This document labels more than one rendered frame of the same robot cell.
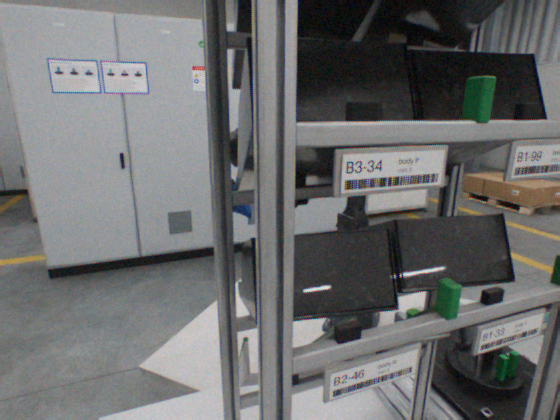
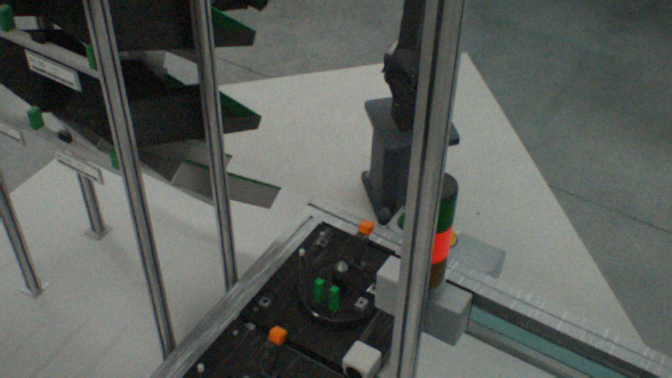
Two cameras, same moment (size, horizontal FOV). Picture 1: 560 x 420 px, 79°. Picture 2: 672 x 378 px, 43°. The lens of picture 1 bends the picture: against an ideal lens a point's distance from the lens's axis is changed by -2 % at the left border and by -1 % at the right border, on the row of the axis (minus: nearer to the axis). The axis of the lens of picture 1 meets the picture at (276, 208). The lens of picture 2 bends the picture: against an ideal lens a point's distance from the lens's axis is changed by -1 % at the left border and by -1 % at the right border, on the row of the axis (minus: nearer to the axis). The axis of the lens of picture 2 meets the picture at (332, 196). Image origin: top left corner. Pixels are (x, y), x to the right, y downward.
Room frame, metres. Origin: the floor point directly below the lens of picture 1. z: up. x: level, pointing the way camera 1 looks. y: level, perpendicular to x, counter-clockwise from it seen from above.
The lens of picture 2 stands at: (0.01, -1.11, 2.07)
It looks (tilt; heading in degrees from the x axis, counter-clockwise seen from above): 44 degrees down; 51
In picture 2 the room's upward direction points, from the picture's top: 1 degrees clockwise
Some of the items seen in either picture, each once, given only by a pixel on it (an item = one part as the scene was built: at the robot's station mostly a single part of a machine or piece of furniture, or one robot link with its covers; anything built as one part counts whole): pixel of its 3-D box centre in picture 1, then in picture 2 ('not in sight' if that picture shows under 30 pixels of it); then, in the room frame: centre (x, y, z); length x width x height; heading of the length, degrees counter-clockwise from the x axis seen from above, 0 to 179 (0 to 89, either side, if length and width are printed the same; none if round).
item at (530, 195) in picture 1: (510, 191); not in sight; (5.51, -3.85, 0.20); 1.20 x 0.80 x 0.41; 21
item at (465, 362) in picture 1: (483, 365); (340, 290); (0.58, -0.42, 0.98); 0.14 x 0.14 x 0.02
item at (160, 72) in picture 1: (165, 147); not in sight; (3.44, 1.10, 1.12); 0.94 x 0.54 x 2.25; 111
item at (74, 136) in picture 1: (83, 151); not in sight; (3.18, 1.79, 1.12); 0.80 x 0.54 x 2.25; 111
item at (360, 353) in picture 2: not in sight; (361, 363); (0.52, -0.54, 0.97); 0.05 x 0.05 x 0.04; 20
